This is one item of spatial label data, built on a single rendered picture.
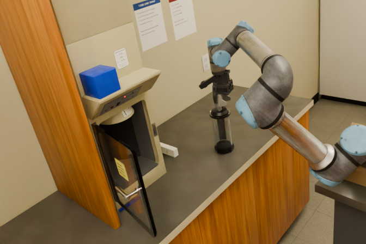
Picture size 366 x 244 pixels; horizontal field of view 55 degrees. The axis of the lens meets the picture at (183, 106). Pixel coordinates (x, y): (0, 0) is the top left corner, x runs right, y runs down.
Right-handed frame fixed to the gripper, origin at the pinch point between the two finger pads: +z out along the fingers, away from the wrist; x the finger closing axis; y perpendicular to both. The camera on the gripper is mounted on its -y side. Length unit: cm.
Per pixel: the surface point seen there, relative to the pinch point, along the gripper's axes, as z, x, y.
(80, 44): -50, -52, -28
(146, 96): -18.0, -28.7, -21.5
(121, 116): -14, -42, -27
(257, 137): 25.3, 14.7, 13.7
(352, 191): 26, -17, 63
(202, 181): 25.4, -28.6, -0.4
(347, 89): 99, 245, 42
